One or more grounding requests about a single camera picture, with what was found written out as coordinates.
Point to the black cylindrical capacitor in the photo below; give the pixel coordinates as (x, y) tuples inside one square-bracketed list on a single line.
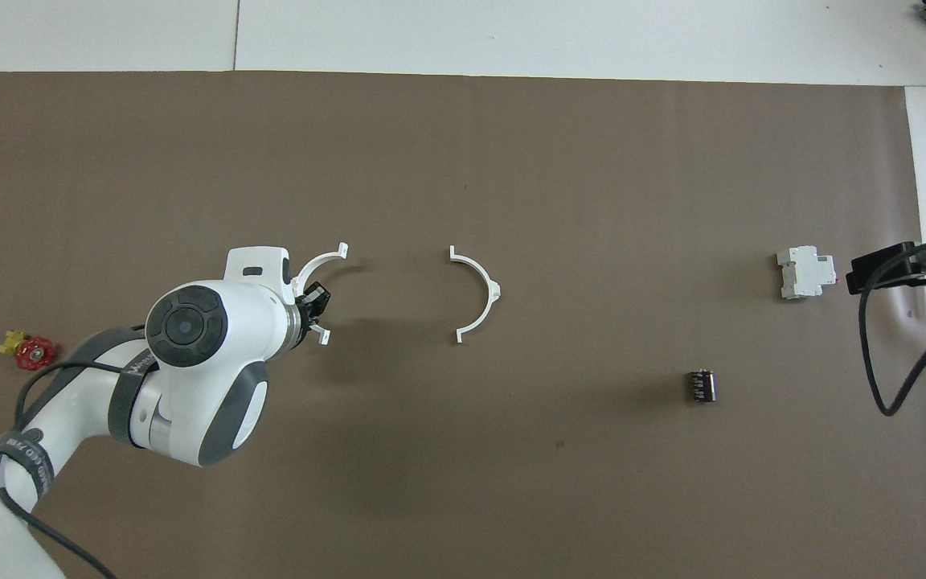
[(702, 386)]

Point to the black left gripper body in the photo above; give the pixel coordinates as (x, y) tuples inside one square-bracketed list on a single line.
[(309, 323)]

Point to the brown paper mat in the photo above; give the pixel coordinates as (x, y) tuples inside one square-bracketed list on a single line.
[(511, 161)]

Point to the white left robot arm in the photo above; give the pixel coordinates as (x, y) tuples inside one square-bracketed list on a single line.
[(206, 322)]

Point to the red and yellow valve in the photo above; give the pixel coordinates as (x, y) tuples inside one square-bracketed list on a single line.
[(34, 354)]

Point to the white circuit breaker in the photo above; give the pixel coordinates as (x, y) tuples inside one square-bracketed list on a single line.
[(805, 273)]

